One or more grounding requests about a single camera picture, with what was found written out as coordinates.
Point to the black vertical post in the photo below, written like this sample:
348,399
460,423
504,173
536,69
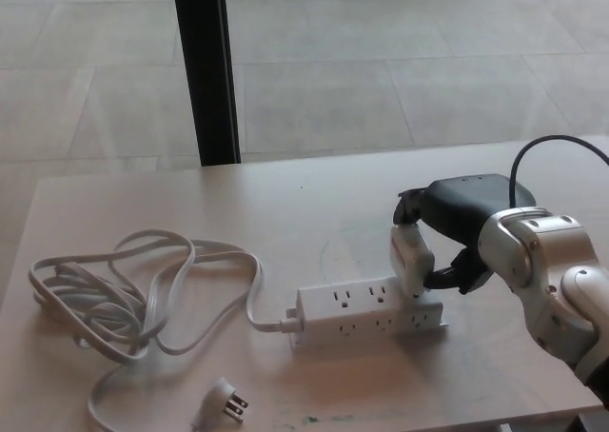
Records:
204,70

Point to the white square charger adapter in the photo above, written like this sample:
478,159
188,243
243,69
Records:
409,261

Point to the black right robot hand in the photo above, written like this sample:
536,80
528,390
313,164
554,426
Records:
466,208

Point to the white power strip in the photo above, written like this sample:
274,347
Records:
361,315

